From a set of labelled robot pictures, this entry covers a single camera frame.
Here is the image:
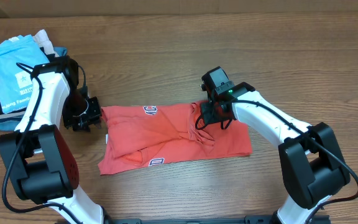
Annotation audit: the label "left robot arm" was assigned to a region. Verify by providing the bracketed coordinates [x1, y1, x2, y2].
[0, 56, 112, 223]

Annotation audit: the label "red t-shirt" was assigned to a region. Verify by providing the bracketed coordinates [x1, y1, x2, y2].
[98, 102, 252, 175]

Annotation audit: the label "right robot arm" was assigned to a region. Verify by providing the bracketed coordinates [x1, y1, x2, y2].
[197, 67, 351, 223]

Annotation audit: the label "light blue printed t-shirt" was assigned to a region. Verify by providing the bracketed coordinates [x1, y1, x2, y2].
[0, 35, 48, 114]

